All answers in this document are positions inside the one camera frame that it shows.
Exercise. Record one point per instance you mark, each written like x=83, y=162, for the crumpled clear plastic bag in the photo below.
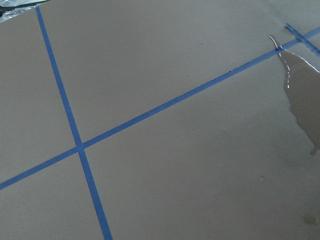
x=12, y=8

